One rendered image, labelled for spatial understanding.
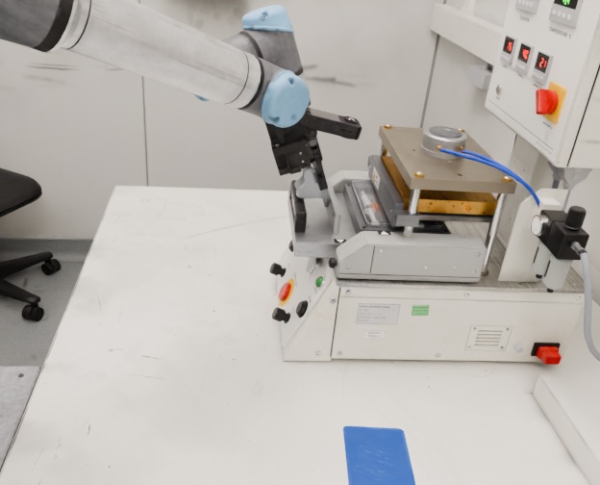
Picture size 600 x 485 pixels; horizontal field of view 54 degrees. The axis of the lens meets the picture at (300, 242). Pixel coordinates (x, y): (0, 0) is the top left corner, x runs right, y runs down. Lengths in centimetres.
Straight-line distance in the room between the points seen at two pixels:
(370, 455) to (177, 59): 63
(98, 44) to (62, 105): 195
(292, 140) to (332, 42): 150
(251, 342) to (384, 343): 25
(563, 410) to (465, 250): 30
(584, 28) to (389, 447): 69
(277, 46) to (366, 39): 158
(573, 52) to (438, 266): 39
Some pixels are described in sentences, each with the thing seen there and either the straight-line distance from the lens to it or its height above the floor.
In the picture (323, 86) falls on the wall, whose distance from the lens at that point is 255.
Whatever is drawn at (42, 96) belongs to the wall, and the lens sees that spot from 264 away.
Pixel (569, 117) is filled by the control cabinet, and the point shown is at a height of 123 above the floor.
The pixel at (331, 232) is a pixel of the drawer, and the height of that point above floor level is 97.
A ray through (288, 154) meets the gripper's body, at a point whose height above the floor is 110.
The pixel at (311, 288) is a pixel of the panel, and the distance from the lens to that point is 109.
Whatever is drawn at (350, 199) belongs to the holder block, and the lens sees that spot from 114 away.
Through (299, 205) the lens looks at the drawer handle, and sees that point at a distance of 106.
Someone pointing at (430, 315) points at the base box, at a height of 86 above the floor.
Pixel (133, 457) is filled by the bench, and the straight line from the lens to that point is 95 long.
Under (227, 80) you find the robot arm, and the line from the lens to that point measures 78.
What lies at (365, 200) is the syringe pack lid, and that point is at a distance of 112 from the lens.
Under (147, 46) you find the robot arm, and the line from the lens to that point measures 71.
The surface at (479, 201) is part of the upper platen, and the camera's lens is 107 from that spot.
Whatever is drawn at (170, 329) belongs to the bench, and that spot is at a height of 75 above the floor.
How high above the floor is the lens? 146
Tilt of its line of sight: 29 degrees down
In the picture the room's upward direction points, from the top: 5 degrees clockwise
